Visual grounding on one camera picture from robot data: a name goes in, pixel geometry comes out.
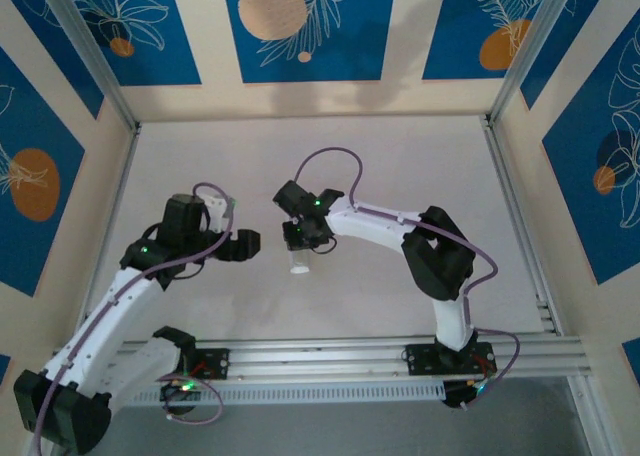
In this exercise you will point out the white tube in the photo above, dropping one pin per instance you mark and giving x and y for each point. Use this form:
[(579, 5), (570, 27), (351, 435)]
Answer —
[(301, 270)]

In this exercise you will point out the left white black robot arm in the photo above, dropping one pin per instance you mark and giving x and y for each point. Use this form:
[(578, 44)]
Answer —
[(115, 316)]

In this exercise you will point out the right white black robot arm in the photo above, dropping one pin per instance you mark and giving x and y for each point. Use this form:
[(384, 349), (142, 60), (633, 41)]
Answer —
[(370, 223)]

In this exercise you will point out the left black controller box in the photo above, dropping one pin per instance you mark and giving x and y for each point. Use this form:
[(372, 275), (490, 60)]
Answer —
[(175, 395)]

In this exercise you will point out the black controller box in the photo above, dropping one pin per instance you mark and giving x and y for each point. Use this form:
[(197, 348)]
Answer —
[(175, 395), (457, 395)]

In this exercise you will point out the right black controller box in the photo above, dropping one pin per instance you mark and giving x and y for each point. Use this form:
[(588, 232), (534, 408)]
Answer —
[(457, 395)]

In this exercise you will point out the left aluminium side rail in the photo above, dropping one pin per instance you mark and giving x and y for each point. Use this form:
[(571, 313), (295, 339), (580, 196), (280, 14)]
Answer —
[(116, 201)]

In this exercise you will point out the aluminium side rail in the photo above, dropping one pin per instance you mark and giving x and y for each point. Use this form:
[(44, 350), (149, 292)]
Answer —
[(515, 201), (116, 201)]

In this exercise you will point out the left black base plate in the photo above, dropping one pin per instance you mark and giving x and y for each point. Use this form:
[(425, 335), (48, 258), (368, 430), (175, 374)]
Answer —
[(217, 363)]

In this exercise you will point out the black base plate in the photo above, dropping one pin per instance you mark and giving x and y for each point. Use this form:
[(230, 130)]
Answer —
[(420, 361), (217, 363)]

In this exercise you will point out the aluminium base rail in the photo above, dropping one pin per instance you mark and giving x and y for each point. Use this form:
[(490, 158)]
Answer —
[(320, 361)]

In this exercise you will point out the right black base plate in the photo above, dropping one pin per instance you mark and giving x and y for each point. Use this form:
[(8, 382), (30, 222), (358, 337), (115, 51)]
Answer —
[(420, 361)]

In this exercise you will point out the left aluminium frame post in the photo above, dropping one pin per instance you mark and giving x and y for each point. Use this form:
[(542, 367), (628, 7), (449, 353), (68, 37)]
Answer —
[(92, 51)]

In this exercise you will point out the aluminium frame post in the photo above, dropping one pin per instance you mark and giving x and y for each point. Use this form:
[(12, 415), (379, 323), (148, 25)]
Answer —
[(536, 51), (92, 51)]

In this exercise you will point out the right aluminium side rail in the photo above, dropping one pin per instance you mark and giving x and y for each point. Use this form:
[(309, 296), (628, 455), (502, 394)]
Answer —
[(515, 201)]

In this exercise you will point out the right aluminium frame post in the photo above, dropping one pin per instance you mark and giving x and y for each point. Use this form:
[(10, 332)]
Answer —
[(536, 51)]

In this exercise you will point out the right aluminium frame leg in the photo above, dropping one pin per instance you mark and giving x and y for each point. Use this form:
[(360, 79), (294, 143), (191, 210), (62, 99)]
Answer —
[(590, 416)]

